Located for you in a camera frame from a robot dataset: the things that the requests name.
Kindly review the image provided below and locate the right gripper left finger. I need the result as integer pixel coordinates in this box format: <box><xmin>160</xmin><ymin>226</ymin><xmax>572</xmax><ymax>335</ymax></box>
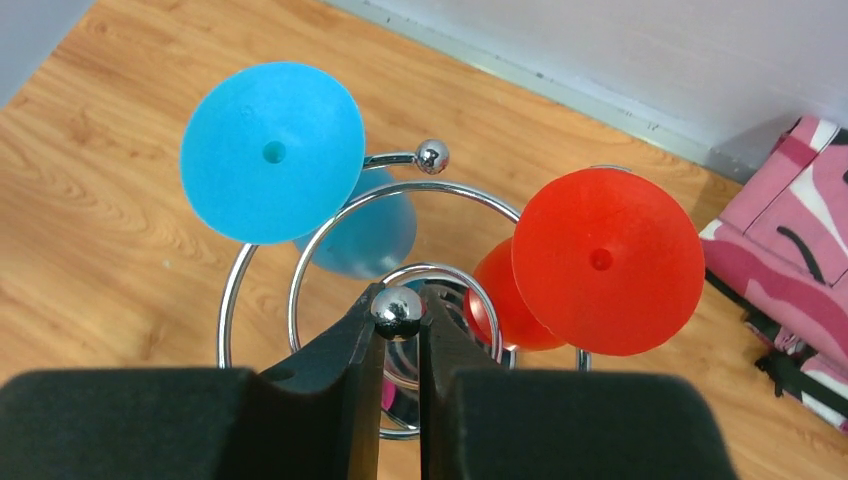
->
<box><xmin>1</xmin><ymin>284</ymin><xmax>384</xmax><ymax>479</ymax></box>

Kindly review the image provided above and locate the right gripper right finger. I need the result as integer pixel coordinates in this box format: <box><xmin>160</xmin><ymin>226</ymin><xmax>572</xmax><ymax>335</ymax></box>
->
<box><xmin>418</xmin><ymin>287</ymin><xmax>736</xmax><ymax>479</ymax></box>

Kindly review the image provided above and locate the chrome wine glass rack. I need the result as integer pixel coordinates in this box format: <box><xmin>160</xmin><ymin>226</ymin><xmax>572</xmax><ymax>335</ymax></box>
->
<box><xmin>217</xmin><ymin>139</ymin><xmax>593</xmax><ymax>441</ymax></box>

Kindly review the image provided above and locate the red plastic wine glass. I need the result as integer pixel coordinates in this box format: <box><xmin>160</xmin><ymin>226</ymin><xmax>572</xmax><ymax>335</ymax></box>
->
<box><xmin>464</xmin><ymin>168</ymin><xmax>705</xmax><ymax>356</ymax></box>

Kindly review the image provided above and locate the blue plastic wine glass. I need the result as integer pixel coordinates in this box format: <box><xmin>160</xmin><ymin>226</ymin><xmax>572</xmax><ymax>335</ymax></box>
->
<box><xmin>179</xmin><ymin>62</ymin><xmax>393</xmax><ymax>250</ymax></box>

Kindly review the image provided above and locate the pink plastic wine glass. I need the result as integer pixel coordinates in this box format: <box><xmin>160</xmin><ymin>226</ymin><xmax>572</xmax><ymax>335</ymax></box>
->
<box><xmin>381</xmin><ymin>379</ymin><xmax>397</xmax><ymax>411</ymax></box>

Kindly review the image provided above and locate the pink camouflage cloth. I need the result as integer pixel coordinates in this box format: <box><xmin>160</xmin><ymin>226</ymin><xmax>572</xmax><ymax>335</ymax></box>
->
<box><xmin>700</xmin><ymin>116</ymin><xmax>847</xmax><ymax>433</ymax></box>

